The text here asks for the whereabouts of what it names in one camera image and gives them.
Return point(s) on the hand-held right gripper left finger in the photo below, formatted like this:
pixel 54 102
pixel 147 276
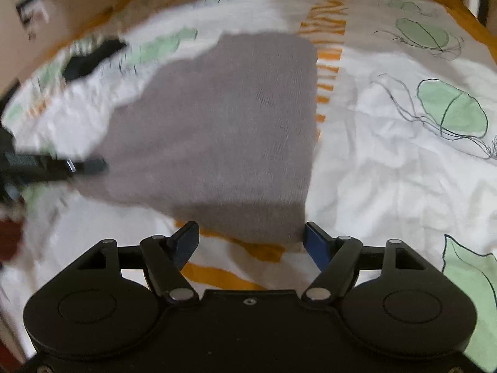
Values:
pixel 186 245

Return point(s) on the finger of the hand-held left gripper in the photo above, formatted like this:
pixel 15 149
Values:
pixel 85 167

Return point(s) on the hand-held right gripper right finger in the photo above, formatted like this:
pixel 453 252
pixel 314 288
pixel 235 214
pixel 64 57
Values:
pixel 316 248

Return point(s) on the grey hoodie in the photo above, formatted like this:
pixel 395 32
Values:
pixel 225 124

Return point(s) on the white leaf-print duvet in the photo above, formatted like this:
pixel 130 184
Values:
pixel 388 182

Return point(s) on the black cloth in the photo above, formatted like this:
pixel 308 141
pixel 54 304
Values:
pixel 89 62

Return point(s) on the orange bed sheet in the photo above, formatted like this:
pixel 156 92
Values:
pixel 458 11

